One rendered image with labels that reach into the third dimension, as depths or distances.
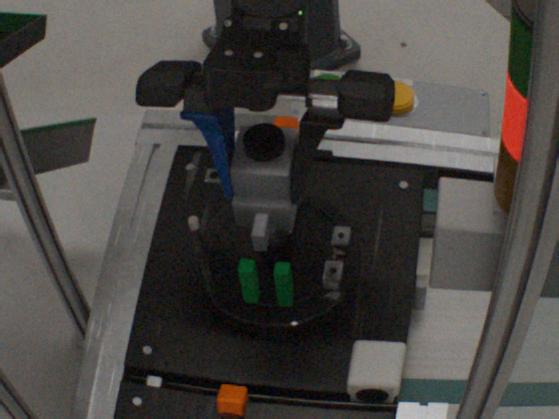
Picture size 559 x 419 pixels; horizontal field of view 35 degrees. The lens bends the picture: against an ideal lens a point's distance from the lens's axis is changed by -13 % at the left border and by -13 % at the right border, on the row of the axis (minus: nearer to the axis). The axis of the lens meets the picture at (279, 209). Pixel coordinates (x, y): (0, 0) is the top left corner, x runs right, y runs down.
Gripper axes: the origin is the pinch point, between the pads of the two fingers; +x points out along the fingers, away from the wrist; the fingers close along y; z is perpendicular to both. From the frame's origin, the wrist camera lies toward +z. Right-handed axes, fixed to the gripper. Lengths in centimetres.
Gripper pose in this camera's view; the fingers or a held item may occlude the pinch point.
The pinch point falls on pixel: (263, 155)
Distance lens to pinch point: 73.5
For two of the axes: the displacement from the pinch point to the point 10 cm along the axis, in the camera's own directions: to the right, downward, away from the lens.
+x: -0.3, 9.4, 3.4
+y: 9.9, 0.9, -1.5
